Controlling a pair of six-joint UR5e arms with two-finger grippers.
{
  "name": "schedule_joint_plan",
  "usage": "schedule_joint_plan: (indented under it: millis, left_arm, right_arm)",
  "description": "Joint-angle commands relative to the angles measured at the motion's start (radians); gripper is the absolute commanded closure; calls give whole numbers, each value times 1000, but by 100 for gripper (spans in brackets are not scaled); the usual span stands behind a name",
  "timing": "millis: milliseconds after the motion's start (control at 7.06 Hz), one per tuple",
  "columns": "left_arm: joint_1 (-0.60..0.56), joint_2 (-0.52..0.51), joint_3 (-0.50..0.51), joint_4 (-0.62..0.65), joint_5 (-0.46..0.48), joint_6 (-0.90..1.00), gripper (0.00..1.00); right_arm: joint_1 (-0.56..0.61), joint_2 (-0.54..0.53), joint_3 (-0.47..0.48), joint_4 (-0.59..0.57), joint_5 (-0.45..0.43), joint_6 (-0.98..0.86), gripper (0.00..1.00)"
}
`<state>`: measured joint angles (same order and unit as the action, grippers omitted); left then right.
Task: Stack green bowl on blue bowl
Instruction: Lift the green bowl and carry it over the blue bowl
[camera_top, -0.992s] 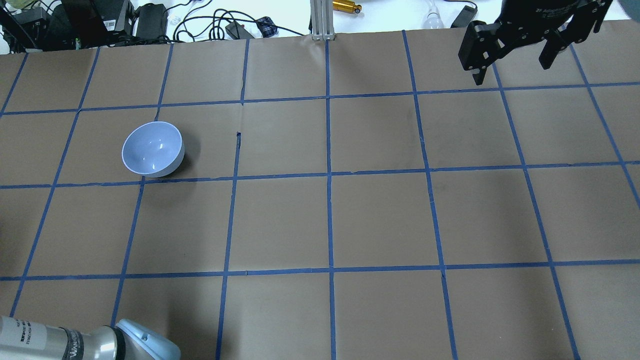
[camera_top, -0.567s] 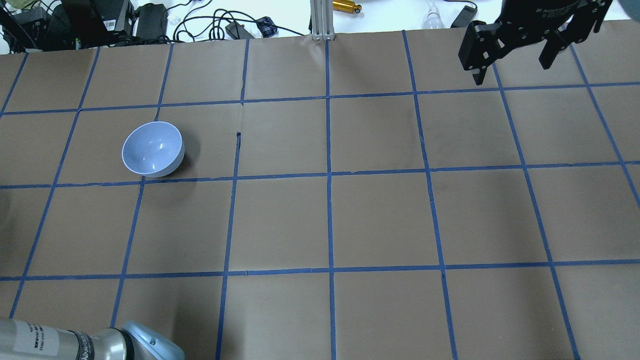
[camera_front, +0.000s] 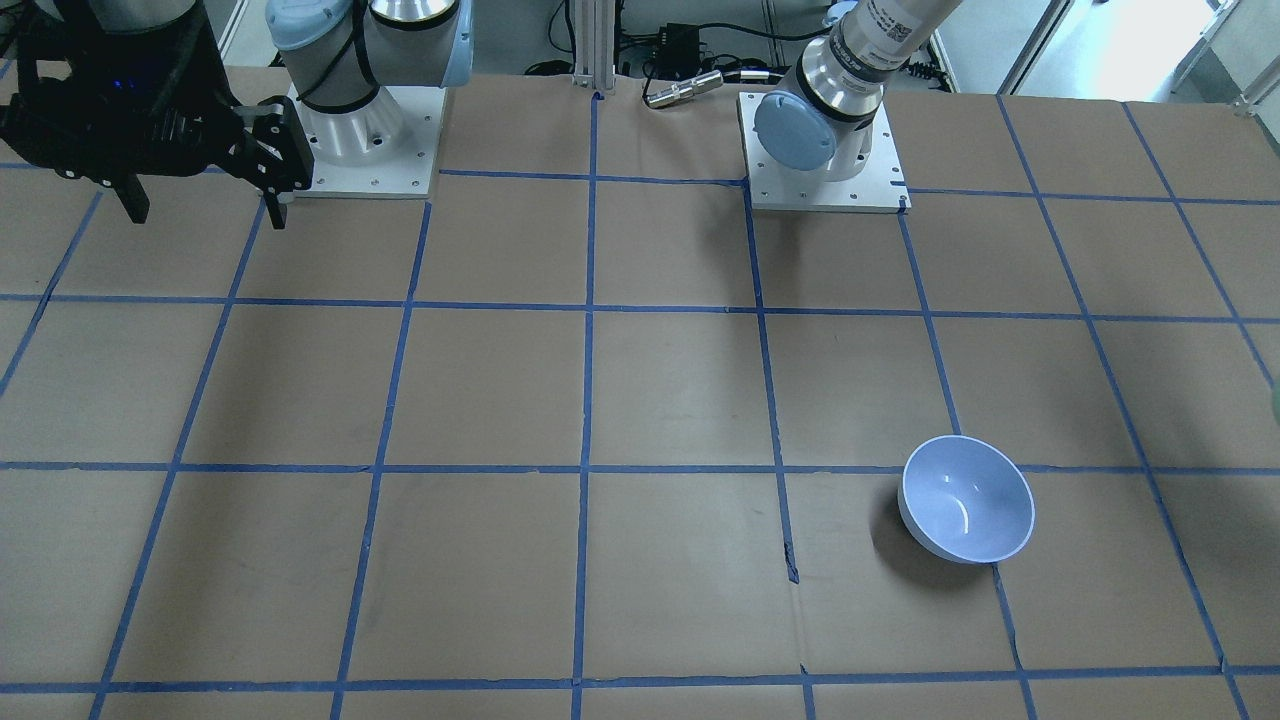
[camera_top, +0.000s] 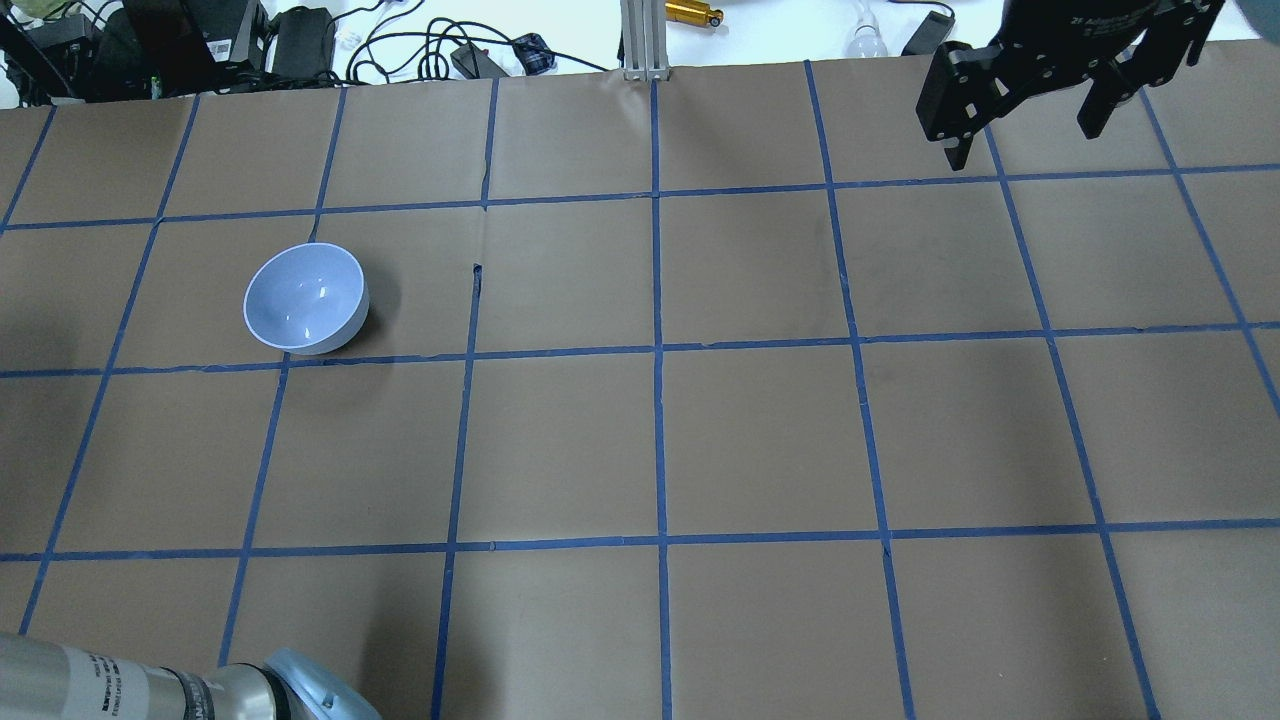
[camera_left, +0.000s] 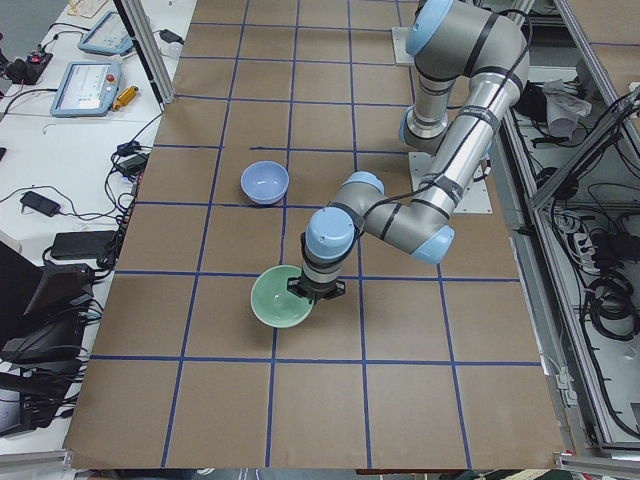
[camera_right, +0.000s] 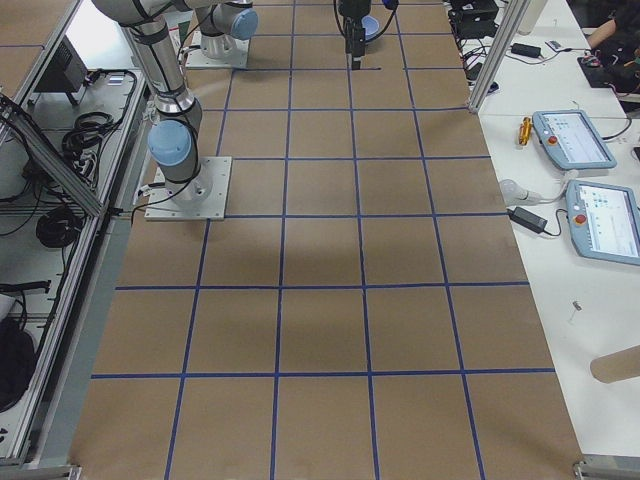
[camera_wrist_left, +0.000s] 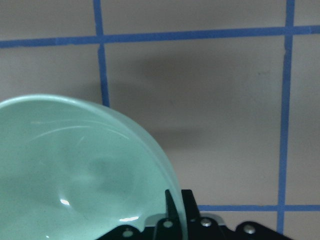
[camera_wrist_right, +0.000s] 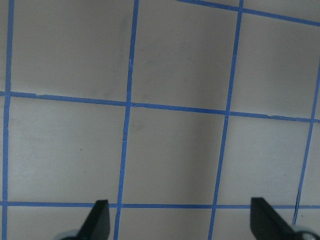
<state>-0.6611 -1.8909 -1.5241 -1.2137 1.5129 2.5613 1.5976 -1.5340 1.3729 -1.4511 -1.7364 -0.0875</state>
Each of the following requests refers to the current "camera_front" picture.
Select aluminium frame post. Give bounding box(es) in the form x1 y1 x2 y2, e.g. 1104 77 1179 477
567 1 620 99

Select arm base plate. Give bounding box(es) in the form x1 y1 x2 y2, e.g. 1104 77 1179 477
739 92 913 214
294 86 449 199

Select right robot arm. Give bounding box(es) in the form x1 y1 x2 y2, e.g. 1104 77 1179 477
3 1 474 229

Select brown paper mat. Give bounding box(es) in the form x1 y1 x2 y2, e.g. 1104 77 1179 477
1 76 1277 719

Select blue bowl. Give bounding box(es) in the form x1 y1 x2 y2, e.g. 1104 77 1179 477
897 436 1037 564

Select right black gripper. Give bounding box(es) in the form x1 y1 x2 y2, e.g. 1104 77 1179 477
3 1 315 231

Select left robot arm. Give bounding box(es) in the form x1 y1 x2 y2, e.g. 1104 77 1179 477
750 1 959 181

